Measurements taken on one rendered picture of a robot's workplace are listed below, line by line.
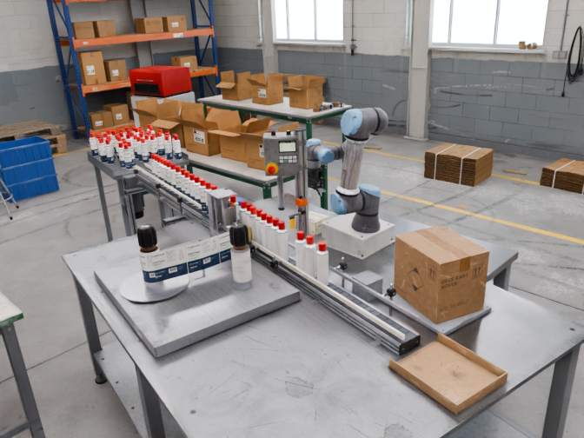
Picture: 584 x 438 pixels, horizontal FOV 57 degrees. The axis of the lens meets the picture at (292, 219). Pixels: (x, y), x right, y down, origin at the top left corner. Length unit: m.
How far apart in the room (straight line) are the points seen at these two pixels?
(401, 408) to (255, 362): 0.55
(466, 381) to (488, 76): 6.25
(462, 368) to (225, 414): 0.84
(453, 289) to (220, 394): 0.97
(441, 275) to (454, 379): 0.39
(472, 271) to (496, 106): 5.80
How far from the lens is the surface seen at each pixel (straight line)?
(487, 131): 8.00
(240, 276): 2.36
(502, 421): 2.81
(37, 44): 9.92
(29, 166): 6.97
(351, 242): 2.74
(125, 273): 2.69
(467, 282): 2.22
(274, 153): 2.51
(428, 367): 2.03
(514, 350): 2.19
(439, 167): 6.54
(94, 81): 9.47
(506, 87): 7.80
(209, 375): 2.01
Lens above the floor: 2.06
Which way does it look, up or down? 22 degrees down
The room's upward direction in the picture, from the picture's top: 3 degrees counter-clockwise
